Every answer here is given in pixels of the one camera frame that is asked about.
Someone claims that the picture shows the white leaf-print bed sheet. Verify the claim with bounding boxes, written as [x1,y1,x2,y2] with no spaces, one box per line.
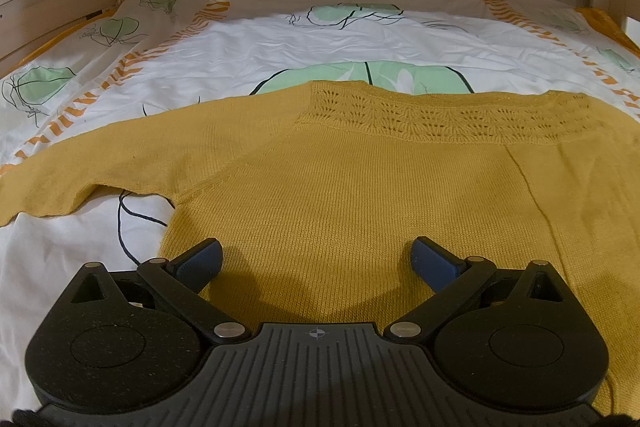
[1,0,639,416]

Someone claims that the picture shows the mustard yellow knit sweater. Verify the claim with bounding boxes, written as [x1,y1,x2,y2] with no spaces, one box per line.
[1,81,639,414]

